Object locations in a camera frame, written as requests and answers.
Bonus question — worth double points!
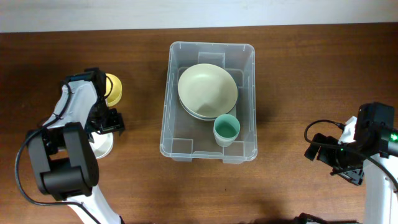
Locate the yellow bowl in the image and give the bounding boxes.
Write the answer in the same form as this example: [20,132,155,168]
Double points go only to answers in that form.
[104,73,123,107]

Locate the white bowl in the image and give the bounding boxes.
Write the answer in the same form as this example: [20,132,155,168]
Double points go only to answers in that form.
[90,133,114,159]

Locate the blue bowl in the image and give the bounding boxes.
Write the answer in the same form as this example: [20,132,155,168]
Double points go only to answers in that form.
[178,99,239,121]

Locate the cream bowl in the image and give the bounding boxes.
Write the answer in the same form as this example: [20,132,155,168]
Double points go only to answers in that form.
[177,63,238,119]

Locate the clear plastic storage bin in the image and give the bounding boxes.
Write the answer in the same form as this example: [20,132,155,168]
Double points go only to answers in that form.
[160,41,257,164]

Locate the green cup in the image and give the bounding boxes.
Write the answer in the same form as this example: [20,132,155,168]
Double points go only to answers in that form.
[213,114,240,147]

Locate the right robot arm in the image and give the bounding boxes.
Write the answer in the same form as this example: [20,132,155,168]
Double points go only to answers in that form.
[304,116,397,223]

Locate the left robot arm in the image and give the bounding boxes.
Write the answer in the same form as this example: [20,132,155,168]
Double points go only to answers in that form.
[21,68,125,223]

